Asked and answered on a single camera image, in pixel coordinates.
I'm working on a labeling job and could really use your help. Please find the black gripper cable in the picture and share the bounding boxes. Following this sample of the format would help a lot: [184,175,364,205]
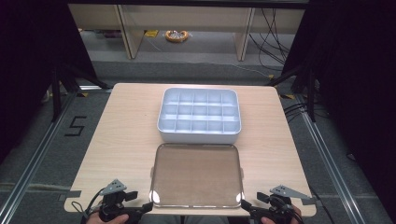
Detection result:
[307,191,333,224]
[71,188,106,219]

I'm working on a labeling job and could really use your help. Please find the person's right hand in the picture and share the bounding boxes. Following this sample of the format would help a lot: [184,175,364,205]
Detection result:
[261,205,304,224]

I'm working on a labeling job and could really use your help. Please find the black floor cables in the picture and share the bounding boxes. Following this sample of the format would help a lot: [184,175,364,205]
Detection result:
[282,102,309,123]

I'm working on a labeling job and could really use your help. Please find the black hanging cables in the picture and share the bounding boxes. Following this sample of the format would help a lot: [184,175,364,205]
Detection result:
[247,7,291,73]

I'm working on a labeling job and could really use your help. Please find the clear plastic tray lid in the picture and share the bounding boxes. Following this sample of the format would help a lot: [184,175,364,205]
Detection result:
[148,142,246,209]

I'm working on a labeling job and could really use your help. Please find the orange cable coil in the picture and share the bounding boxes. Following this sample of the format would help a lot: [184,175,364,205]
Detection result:
[164,29,191,44]

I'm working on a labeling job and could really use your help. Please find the black curtain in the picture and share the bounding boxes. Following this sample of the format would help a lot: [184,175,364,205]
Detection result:
[280,0,396,223]
[0,0,98,164]

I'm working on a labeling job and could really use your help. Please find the black metal stand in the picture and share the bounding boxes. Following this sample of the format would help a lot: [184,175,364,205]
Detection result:
[50,63,110,123]
[266,64,318,123]

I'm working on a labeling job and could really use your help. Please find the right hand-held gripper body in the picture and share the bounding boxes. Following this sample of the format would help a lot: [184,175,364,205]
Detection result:
[248,184,313,224]

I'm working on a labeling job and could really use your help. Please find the thin white cable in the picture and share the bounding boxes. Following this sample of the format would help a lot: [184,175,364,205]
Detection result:
[214,61,273,78]

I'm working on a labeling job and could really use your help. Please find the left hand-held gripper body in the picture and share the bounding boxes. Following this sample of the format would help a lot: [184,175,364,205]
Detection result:
[98,178,138,224]

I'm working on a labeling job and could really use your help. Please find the aluminium floor rail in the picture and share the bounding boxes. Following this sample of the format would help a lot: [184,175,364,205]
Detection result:
[0,90,79,224]
[294,93,366,224]

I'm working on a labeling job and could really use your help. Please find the person's left hand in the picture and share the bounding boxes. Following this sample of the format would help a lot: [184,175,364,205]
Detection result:
[86,212,131,224]

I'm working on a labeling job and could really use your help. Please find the white compartment storage box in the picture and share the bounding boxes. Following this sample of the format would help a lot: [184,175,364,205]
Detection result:
[156,87,243,145]

